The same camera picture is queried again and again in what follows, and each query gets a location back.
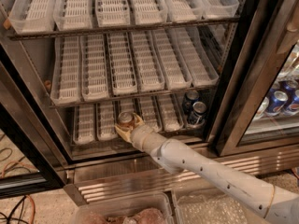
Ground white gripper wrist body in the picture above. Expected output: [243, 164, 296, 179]
[130, 125, 163, 152]

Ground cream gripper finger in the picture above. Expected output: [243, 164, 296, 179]
[115, 125, 132, 143]
[133, 113, 145, 128]

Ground orange soda can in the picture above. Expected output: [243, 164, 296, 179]
[118, 112, 135, 130]

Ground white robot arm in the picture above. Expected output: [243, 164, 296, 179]
[115, 112, 299, 224]

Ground steel fridge base grille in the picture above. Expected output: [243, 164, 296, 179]
[64, 145, 299, 206]

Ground blue can rear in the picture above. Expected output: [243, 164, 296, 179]
[182, 91, 200, 114]

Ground blue can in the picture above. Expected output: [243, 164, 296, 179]
[182, 91, 200, 114]
[187, 102, 206, 125]

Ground blue can front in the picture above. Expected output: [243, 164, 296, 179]
[187, 102, 206, 125]

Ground open fridge door left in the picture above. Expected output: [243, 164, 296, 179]
[0, 40, 68, 199]

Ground right glass fridge door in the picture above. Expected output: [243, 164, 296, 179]
[217, 0, 299, 156]

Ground clear bin with brown items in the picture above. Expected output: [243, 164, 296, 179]
[69, 192, 174, 224]

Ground clear bin with bubble wrap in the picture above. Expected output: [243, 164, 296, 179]
[172, 185, 269, 224]

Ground blue cans behind glass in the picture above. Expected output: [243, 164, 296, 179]
[254, 80, 299, 119]

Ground middle wire shelf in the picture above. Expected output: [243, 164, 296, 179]
[50, 85, 217, 108]

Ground wire shelf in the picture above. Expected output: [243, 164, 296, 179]
[50, 85, 217, 108]
[7, 16, 240, 41]

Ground black cable on floor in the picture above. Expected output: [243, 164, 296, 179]
[0, 195, 29, 224]

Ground orange cable on floor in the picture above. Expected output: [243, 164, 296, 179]
[24, 194, 36, 224]

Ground top wire shelf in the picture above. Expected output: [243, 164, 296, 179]
[7, 16, 240, 41]

